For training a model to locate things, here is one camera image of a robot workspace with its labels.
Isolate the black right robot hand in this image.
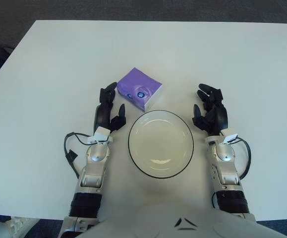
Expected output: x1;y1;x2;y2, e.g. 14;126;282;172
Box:
192;83;230;137

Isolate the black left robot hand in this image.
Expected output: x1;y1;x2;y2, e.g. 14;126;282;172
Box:
93;81;128;133

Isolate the purple tissue paper pack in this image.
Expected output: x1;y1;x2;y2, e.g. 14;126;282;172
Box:
116;67;164;112

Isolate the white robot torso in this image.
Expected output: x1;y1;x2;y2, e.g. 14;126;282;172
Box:
81;194;287;238

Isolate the white patterned cloth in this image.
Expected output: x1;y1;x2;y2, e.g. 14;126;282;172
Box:
8;215;39;235

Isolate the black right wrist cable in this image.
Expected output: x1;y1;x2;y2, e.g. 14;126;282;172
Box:
229;135;252;179

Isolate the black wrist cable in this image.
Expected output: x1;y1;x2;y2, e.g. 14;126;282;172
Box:
63;132;96;178
229;135;252;179

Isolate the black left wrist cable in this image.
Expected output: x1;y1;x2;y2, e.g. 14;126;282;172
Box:
63;132;96;178

